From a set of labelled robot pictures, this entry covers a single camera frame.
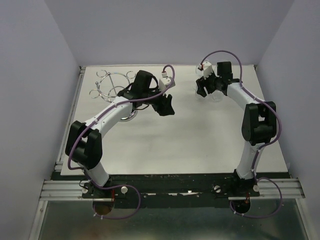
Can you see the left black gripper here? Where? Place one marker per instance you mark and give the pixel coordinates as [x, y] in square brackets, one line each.
[164, 107]

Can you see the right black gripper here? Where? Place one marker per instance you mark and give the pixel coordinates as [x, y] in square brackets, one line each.
[201, 83]

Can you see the short textured wine glass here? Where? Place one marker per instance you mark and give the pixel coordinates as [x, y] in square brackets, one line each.
[217, 96]

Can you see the chrome wine glass rack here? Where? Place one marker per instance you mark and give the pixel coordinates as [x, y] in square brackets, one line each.
[110, 83]

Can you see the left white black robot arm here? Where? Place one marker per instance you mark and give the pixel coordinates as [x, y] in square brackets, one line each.
[84, 144]

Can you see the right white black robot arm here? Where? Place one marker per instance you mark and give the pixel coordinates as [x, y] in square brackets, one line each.
[259, 124]

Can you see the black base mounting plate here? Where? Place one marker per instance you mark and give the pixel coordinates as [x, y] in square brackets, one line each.
[163, 191]

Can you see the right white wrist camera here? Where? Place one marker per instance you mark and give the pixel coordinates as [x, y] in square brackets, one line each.
[207, 68]

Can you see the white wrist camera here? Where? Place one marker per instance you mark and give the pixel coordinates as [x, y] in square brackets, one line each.
[207, 68]
[165, 82]

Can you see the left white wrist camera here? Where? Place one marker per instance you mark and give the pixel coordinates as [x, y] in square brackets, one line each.
[165, 82]

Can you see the aluminium rail frame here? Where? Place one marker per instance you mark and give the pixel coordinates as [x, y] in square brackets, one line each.
[271, 186]

